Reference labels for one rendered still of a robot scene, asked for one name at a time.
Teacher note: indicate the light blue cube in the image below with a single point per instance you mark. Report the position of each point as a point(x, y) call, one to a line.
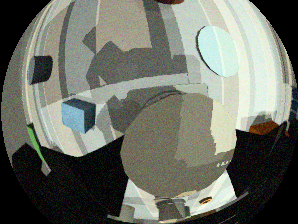
point(78, 115)

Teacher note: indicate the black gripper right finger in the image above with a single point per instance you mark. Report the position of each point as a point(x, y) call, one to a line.
point(250, 155)

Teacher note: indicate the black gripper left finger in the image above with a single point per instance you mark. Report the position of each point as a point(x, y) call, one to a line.
point(99, 173)

